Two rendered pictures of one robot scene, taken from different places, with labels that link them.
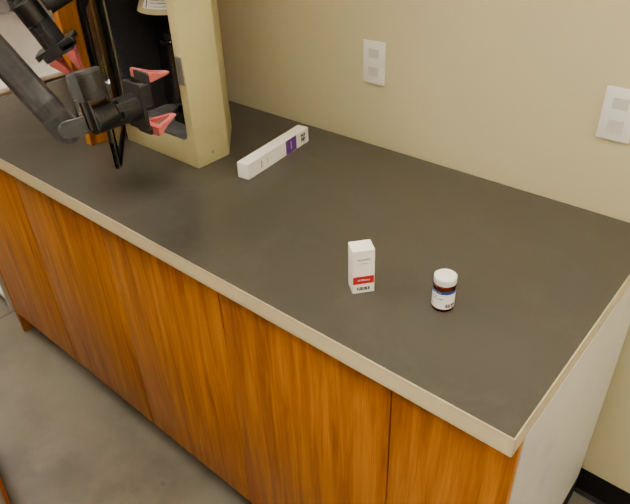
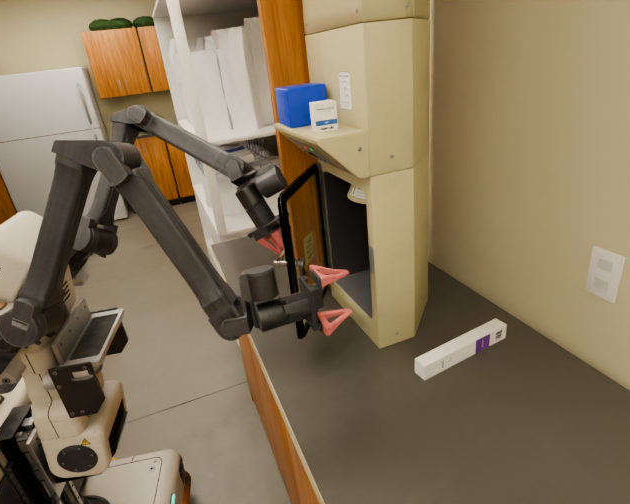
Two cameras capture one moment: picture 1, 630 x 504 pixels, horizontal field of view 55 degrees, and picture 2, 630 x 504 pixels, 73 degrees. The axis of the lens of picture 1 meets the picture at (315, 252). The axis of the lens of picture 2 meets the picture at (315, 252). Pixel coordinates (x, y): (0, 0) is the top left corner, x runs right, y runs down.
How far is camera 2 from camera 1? 0.62 m
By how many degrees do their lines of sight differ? 27
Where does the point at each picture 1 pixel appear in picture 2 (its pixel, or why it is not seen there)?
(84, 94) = (252, 294)
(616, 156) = not seen: outside the picture
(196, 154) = (378, 336)
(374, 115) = (594, 330)
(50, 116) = (216, 313)
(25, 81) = (199, 278)
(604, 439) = not seen: outside the picture
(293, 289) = not seen: outside the picture
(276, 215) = (440, 452)
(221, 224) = (374, 444)
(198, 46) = (394, 238)
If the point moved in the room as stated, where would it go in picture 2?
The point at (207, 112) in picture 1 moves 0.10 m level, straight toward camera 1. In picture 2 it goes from (395, 298) to (390, 320)
